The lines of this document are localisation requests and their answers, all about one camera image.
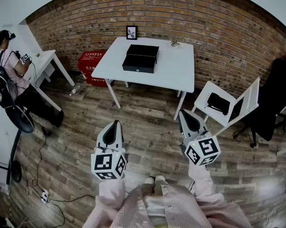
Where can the red fire equipment box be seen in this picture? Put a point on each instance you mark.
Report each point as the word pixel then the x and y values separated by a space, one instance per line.
pixel 88 63

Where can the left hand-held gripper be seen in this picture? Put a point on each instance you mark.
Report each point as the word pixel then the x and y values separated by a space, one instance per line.
pixel 107 163

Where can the white power strip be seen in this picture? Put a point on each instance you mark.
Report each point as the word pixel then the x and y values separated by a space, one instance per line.
pixel 44 196

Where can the person's right shoe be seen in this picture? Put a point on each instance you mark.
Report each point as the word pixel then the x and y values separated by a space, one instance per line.
pixel 161 179

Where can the tiny green plant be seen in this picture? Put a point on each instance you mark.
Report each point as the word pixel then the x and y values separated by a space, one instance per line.
pixel 38 55

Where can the small potted plant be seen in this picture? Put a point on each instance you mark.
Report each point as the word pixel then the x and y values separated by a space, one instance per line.
pixel 174 43

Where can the clear plastic bottle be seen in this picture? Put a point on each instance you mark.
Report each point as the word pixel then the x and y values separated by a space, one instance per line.
pixel 75 90

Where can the person's pink striped shirt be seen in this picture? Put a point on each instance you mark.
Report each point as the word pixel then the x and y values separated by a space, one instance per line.
pixel 178 210

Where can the person's left shoe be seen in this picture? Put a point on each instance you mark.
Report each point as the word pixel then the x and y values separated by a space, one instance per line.
pixel 149 180

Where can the black box drawer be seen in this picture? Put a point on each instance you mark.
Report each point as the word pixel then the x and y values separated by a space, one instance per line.
pixel 139 64

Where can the black picture frame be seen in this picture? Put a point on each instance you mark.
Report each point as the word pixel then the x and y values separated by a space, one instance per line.
pixel 131 32

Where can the black box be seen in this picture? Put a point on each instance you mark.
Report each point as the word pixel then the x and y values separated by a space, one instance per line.
pixel 144 49

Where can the person's right forearm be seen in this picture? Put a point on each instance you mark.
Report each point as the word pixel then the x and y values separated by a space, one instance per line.
pixel 209 193

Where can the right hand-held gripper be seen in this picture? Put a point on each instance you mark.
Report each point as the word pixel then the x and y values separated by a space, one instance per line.
pixel 205 149

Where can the black pouch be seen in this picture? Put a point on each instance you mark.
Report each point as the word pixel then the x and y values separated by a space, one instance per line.
pixel 218 102

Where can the large white square table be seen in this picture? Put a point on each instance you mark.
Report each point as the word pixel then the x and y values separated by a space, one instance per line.
pixel 176 68

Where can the narrow white table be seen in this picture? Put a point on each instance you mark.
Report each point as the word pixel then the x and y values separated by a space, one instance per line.
pixel 45 60

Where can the person's left forearm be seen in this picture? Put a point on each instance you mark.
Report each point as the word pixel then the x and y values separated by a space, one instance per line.
pixel 107 201

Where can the person's shoe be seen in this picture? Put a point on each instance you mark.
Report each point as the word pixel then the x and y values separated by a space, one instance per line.
pixel 161 179
pixel 149 180

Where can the white wooden chair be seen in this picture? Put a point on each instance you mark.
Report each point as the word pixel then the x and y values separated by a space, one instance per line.
pixel 214 89

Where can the black office chair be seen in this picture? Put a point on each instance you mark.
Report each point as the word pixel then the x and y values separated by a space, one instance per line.
pixel 275 89

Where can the person's beige trousers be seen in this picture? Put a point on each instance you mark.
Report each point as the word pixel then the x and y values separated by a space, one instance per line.
pixel 148 190

